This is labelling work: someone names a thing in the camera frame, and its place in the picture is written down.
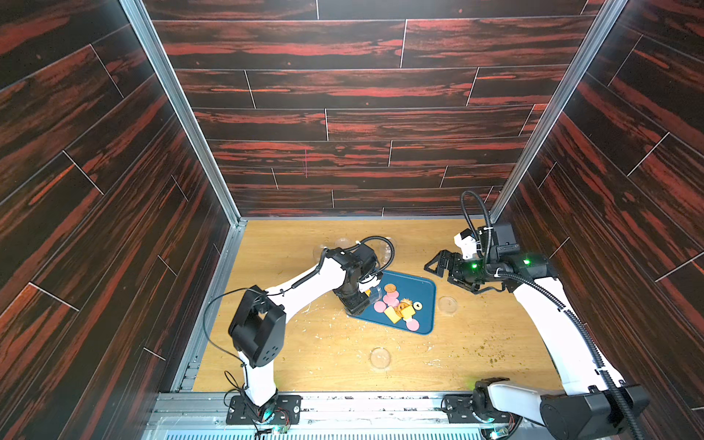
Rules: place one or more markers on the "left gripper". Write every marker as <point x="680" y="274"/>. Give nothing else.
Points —
<point x="358" y="305"/>

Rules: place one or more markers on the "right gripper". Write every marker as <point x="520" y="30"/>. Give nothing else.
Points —
<point x="454" y="269"/>

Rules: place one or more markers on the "clear jar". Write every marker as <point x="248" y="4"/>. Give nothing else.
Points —
<point x="373" y="289"/>
<point x="319" y="252"/>

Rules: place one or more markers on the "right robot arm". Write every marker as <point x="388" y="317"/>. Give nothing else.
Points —
<point x="594" y="402"/>

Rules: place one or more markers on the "pink round cookie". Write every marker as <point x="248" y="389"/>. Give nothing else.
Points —
<point x="380" y="307"/>

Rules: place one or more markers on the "yellow square cookie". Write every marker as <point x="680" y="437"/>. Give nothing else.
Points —
<point x="407" y="313"/>
<point x="391" y="313"/>

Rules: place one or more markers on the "teal plastic tray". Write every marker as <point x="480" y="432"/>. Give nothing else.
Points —
<point x="416" y="289"/>

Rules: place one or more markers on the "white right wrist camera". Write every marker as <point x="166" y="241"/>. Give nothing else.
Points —
<point x="468" y="244"/>

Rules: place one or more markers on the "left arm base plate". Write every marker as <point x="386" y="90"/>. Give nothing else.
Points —
<point x="281" y="409"/>

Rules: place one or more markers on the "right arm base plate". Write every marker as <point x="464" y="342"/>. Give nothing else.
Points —
<point x="461" y="409"/>

